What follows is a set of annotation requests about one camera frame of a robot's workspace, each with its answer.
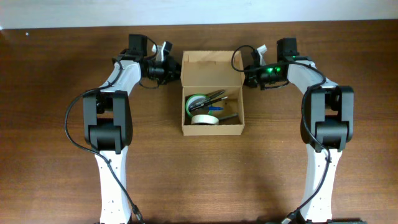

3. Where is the cardboard box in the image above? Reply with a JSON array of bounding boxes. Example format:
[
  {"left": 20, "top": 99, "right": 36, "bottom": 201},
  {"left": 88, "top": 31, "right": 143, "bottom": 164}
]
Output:
[{"left": 180, "top": 51, "right": 245, "bottom": 136}]

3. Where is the black and white marker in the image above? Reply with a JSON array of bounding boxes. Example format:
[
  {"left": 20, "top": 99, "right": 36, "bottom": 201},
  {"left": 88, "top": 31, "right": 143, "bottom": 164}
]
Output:
[{"left": 218, "top": 113, "right": 239, "bottom": 121}]

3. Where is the dark grey pen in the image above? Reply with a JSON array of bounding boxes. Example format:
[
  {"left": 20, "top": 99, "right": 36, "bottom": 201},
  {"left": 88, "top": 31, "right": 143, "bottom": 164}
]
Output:
[{"left": 187, "top": 90, "right": 225, "bottom": 109}]

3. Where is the black pen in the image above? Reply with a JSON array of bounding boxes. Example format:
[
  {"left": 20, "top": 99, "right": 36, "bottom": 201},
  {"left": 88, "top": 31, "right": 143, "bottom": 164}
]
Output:
[{"left": 188, "top": 96, "right": 228, "bottom": 112}]

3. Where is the green tape roll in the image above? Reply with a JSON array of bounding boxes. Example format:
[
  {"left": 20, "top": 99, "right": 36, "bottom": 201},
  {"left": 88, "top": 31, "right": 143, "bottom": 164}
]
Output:
[{"left": 185, "top": 94, "right": 213, "bottom": 118}]

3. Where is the blue ballpoint pen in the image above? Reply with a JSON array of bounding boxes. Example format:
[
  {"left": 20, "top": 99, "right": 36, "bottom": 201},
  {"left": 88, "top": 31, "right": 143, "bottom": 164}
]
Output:
[{"left": 204, "top": 106, "right": 224, "bottom": 111}]

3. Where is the cream masking tape roll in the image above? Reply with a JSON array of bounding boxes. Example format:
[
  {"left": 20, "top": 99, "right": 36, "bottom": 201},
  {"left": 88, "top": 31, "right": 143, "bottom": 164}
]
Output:
[{"left": 191, "top": 114, "right": 219, "bottom": 125}]

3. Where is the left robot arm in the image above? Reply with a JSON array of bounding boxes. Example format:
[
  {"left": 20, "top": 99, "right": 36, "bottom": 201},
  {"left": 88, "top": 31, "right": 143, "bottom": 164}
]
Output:
[{"left": 83, "top": 34, "right": 181, "bottom": 224}]

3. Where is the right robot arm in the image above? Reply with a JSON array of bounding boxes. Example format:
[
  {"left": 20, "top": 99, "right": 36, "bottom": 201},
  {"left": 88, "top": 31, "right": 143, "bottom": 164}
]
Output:
[{"left": 244, "top": 38, "right": 354, "bottom": 223}]

